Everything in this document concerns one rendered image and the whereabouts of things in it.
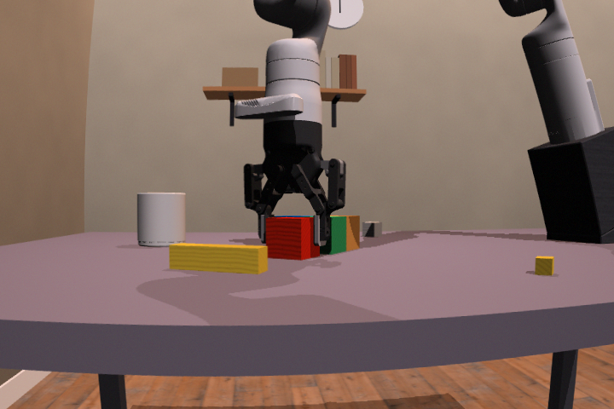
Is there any green cube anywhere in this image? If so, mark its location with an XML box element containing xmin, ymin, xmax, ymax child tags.
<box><xmin>320</xmin><ymin>216</ymin><xmax>346</xmax><ymax>255</ymax></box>

